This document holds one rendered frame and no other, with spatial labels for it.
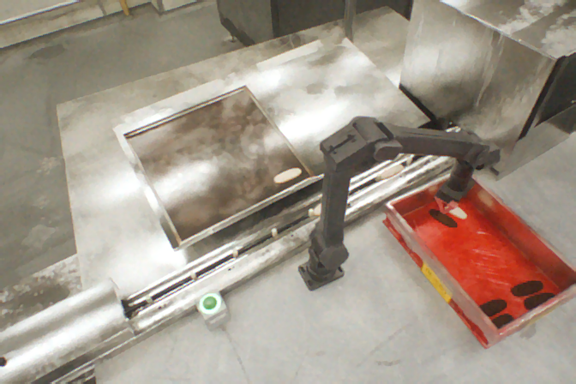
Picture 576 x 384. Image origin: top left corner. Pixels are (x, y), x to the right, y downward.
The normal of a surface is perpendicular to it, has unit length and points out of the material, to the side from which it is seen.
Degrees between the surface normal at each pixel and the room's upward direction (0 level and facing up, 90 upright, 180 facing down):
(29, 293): 0
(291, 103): 10
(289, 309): 0
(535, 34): 0
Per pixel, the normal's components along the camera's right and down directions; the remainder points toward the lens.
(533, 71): -0.85, 0.43
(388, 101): 0.03, -0.53
